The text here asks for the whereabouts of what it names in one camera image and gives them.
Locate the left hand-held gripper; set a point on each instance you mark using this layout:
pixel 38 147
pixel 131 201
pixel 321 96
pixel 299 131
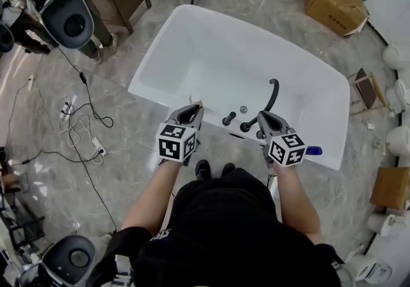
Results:
pixel 174 144

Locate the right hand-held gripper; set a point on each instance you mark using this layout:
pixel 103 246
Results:
pixel 286 151

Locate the white bathtub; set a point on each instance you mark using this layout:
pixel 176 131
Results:
pixel 230 55

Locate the person's left forearm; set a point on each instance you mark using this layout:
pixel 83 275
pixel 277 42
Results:
pixel 147 196

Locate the person's right forearm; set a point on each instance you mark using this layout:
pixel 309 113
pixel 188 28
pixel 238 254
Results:
pixel 298 202

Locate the pink soap bottle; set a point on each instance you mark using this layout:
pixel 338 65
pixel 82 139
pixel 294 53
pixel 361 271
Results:
pixel 197 102

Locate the black round faucet knob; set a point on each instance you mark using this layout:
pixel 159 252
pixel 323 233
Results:
pixel 259 134

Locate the black curved faucet spout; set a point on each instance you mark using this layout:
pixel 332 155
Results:
pixel 272 100

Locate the blue bottle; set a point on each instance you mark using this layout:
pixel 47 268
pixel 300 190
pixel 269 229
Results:
pixel 314 150

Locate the person's left black shoe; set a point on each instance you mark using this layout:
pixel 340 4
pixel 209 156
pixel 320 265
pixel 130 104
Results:
pixel 202 169

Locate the person's black shoe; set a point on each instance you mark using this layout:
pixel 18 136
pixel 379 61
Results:
pixel 202 169
pixel 228 169

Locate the person's right black shoe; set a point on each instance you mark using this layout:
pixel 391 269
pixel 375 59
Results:
pixel 228 169

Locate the white power strip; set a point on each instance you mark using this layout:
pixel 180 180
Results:
pixel 65 111
pixel 98 146

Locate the white power adapter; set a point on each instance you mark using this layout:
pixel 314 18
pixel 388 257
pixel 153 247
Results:
pixel 370 125

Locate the person's black clothing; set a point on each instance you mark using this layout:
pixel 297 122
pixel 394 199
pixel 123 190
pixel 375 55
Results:
pixel 224 237

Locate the large open cardboard box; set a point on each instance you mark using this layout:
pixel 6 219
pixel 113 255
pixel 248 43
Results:
pixel 334 7

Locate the closed brown cardboard box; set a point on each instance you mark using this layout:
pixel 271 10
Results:
pixel 392 188

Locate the grey backpack device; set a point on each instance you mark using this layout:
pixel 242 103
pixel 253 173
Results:
pixel 68 23
pixel 5 37
pixel 68 257

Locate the black metal rack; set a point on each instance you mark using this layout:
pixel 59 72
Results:
pixel 22 225

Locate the wooden stool frame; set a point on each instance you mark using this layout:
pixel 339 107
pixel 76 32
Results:
pixel 366 90

